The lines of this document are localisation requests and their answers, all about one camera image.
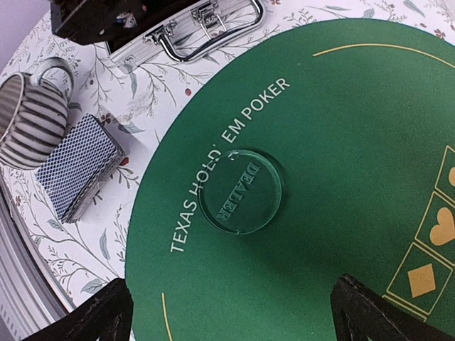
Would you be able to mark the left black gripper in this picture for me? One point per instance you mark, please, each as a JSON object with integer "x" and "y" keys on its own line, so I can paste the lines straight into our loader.
{"x": 86, "y": 22}

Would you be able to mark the aluminium poker chip case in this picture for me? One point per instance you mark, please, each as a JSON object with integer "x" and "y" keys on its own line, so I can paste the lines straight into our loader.
{"x": 190, "y": 34}

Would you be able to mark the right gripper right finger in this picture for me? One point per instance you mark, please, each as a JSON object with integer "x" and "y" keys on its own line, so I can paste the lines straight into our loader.
{"x": 361, "y": 314}

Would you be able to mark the blue playing card deck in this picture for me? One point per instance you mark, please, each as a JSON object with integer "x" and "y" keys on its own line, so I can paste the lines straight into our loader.
{"x": 78, "y": 167}

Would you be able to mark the striped ceramic mug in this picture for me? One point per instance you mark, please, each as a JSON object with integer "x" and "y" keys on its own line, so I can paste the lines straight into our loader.
{"x": 34, "y": 115}

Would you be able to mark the clear acrylic dealer button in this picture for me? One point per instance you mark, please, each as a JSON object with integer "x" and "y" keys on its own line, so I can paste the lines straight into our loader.
{"x": 242, "y": 192}

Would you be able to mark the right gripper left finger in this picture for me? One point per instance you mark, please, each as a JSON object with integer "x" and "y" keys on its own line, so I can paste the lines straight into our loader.
{"x": 107, "y": 315}

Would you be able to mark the round green poker mat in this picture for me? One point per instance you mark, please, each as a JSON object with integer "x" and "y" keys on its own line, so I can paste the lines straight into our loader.
{"x": 359, "y": 115}

